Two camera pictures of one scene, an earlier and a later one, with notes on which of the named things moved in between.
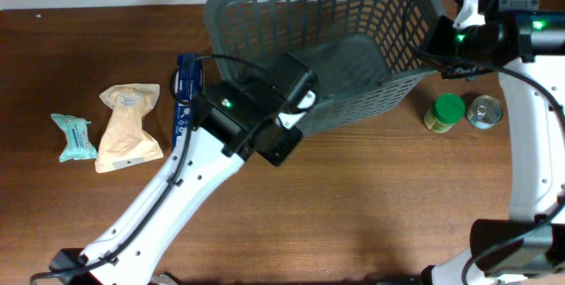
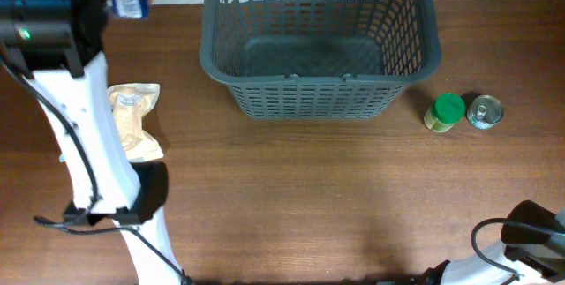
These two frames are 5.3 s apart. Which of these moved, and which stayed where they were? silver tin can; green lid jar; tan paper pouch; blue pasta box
Moved: blue pasta box
Stayed: tan paper pouch; silver tin can; green lid jar
